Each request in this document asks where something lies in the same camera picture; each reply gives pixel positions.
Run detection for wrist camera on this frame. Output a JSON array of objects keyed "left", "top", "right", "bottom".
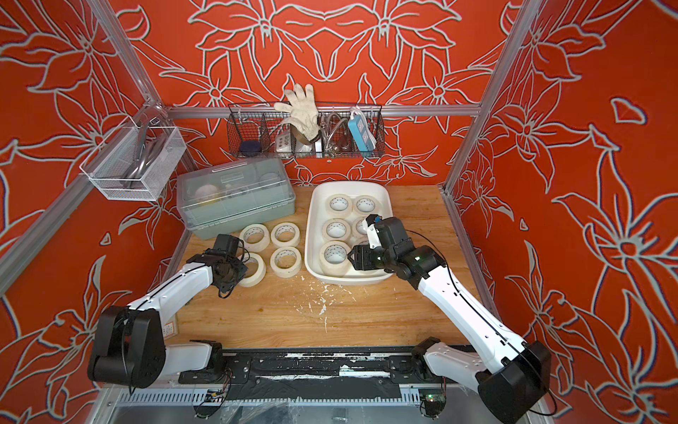
[
  {"left": 365, "top": 214, "right": 416, "bottom": 264},
  {"left": 213, "top": 234, "right": 245, "bottom": 260}
]

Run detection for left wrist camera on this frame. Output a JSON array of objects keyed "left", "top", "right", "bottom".
[{"left": 213, "top": 234, "right": 245, "bottom": 260}]

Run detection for white wire basket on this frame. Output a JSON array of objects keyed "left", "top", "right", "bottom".
[{"left": 79, "top": 119, "right": 186, "bottom": 201}]

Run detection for beige tape roll two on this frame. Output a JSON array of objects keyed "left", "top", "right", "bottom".
[{"left": 238, "top": 254, "right": 267, "bottom": 288}]

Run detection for beige tape roll six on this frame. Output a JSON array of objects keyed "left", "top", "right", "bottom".
[{"left": 353, "top": 195, "right": 381, "bottom": 216}]

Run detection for grey lidded storage box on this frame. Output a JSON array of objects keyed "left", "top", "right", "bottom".
[{"left": 177, "top": 158, "right": 296, "bottom": 240}]

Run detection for beige tape roll four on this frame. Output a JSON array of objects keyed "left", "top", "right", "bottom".
[{"left": 321, "top": 218, "right": 352, "bottom": 242}]

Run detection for beige tape roll three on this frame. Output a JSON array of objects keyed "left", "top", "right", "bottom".
[{"left": 320, "top": 241, "right": 351, "bottom": 277}]

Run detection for beige tape roll eight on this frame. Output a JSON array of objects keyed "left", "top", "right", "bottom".
[{"left": 269, "top": 247, "right": 303, "bottom": 278}]

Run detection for beige tape roll five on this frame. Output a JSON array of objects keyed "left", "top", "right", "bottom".
[{"left": 326, "top": 194, "right": 353, "bottom": 218}]

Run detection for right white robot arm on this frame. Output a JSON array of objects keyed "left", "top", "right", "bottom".
[{"left": 348, "top": 245, "right": 552, "bottom": 423}]

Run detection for white plastic tray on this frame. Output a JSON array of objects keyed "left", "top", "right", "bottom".
[{"left": 304, "top": 181, "right": 393, "bottom": 285}]

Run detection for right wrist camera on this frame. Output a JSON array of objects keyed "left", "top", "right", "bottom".
[{"left": 365, "top": 214, "right": 416, "bottom": 264}]

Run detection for dark blue round lid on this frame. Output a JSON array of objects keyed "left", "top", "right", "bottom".
[{"left": 238, "top": 140, "right": 262, "bottom": 157}]

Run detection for black wire basket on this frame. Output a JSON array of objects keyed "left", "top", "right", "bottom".
[{"left": 226, "top": 102, "right": 386, "bottom": 159}]

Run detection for white power strip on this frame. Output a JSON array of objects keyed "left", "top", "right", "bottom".
[{"left": 275, "top": 130, "right": 293, "bottom": 157}]

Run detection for small label card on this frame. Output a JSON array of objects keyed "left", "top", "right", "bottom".
[{"left": 162, "top": 317, "right": 178, "bottom": 339}]

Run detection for beige tape roll seven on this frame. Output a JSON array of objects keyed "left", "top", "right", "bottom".
[{"left": 239, "top": 224, "right": 271, "bottom": 254}]

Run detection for beige tape roll one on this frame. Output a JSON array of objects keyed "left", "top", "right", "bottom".
[{"left": 270, "top": 222, "right": 301, "bottom": 247}]

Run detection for blue box in basket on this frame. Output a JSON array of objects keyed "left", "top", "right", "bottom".
[{"left": 348, "top": 107, "right": 377, "bottom": 157}]

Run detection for white work glove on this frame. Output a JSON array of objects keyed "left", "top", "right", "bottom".
[{"left": 274, "top": 83, "right": 320, "bottom": 141}]

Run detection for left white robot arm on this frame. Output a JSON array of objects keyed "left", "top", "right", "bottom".
[{"left": 88, "top": 249, "right": 247, "bottom": 390}]

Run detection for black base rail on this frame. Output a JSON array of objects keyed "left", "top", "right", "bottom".
[{"left": 178, "top": 346, "right": 456, "bottom": 402}]

